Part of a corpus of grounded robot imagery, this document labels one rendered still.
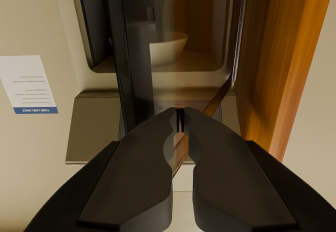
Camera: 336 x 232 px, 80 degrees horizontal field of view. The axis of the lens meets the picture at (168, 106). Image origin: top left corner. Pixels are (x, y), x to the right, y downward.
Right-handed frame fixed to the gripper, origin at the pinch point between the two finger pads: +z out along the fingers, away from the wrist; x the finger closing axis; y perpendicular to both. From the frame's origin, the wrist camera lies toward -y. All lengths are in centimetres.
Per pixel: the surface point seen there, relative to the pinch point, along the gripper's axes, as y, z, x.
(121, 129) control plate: 14.7, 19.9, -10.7
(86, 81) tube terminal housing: 7.7, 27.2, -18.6
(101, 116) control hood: 12.9, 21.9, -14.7
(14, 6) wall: -7, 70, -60
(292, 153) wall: 63, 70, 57
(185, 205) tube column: 45, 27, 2
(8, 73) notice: 19, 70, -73
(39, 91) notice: 27, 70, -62
